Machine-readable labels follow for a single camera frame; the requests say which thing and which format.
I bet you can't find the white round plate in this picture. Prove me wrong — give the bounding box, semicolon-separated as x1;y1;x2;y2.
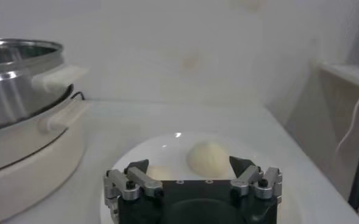
99;131;304;224

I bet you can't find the white steamed baozi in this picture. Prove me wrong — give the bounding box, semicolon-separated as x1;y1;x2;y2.
187;140;231;178
147;166;176;181

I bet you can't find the white charging cable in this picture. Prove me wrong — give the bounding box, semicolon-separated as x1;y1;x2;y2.
334;81;359;156

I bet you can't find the cream electric cooking pot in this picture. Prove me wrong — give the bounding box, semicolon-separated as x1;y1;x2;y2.
0;96;92;224

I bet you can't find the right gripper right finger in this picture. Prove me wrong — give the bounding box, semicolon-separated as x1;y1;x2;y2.
229;155;283;204

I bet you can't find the labelled white side table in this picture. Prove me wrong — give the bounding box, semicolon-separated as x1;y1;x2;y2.
310;59;359;94

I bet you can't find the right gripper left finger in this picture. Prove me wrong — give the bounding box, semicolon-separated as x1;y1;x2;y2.
103;158;164;214

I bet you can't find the stainless steel steamer basket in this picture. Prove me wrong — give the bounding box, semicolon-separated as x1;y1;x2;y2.
0;38;90;134

